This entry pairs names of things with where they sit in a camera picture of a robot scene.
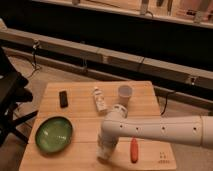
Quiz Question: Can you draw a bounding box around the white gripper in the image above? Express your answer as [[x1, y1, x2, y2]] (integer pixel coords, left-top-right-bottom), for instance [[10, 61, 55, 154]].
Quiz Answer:
[[98, 144, 116, 152]]

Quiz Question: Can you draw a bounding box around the white sponge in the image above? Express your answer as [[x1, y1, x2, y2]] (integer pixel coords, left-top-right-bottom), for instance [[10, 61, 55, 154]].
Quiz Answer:
[[97, 148, 113, 160]]

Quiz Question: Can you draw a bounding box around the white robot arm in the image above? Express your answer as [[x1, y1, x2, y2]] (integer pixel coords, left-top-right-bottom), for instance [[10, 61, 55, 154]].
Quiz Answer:
[[97, 104, 213, 160]]

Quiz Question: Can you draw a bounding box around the green ceramic bowl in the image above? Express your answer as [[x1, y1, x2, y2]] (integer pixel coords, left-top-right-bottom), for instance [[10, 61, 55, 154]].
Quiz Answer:
[[35, 116, 73, 154]]

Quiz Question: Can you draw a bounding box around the red carrot-shaped object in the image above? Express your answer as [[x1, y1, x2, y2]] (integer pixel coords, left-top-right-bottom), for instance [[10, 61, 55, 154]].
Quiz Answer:
[[130, 138, 138, 163]]

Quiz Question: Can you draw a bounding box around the white tube bottle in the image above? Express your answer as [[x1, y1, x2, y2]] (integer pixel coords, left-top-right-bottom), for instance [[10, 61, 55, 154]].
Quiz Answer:
[[93, 87, 107, 113]]

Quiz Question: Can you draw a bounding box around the black rectangular block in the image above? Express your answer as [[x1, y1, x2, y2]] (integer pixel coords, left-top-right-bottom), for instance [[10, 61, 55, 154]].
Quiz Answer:
[[59, 91, 68, 108]]

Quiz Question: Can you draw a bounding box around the black chair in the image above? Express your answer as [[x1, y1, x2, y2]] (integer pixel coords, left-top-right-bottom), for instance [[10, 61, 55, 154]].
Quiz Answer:
[[0, 46, 37, 147]]

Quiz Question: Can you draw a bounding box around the black cable behind table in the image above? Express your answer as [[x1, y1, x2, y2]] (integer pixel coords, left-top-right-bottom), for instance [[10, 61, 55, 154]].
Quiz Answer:
[[160, 90, 178, 116]]

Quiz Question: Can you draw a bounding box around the black cable on floor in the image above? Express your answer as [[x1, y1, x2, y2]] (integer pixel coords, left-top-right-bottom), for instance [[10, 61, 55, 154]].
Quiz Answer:
[[26, 39, 43, 80]]

